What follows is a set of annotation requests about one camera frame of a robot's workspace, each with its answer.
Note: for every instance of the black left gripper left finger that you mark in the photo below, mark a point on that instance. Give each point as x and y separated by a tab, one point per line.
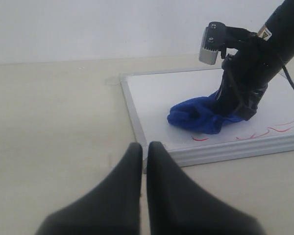
111	208

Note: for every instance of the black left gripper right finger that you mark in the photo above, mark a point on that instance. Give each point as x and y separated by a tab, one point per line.
179	206

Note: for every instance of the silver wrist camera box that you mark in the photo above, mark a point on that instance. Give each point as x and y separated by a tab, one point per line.
212	42

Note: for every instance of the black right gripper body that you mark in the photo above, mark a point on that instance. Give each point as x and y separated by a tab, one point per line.
238	94

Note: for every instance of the aluminium framed whiteboard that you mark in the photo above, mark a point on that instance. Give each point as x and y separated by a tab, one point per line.
150	95

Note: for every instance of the blue microfiber cloth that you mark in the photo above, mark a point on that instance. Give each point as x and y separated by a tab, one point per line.
196	115

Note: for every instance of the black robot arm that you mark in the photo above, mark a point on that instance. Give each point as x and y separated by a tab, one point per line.
276	40

